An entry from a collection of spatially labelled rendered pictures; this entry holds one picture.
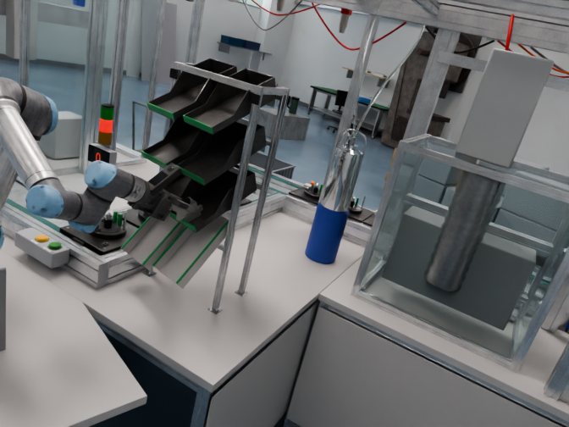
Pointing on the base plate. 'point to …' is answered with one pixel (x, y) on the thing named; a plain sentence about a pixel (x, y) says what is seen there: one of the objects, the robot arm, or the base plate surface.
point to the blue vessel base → (325, 235)
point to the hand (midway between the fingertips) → (188, 204)
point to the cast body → (194, 207)
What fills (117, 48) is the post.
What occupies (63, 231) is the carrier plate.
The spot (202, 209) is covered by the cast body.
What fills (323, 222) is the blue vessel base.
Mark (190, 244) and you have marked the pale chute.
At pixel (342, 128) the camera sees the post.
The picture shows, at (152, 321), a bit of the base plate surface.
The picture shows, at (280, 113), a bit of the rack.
